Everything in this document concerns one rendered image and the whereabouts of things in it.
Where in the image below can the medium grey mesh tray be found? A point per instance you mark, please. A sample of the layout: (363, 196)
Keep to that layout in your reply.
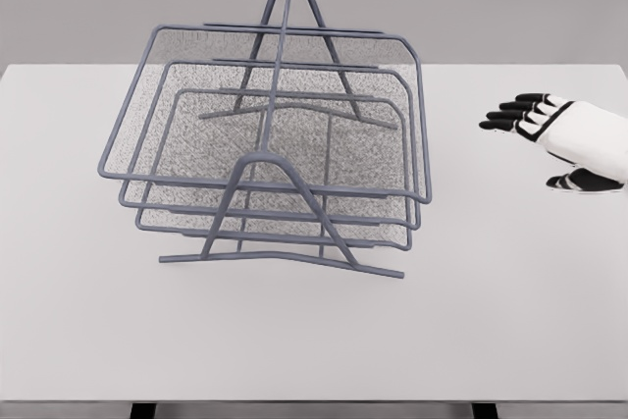
(186, 198)

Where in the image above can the small grey mesh tray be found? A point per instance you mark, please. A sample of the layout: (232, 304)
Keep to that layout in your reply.
(186, 221)

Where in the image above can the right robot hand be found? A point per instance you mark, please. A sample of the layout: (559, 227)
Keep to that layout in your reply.
(584, 132)

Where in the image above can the large grey mesh tray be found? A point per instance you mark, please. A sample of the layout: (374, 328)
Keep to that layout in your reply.
(196, 51)

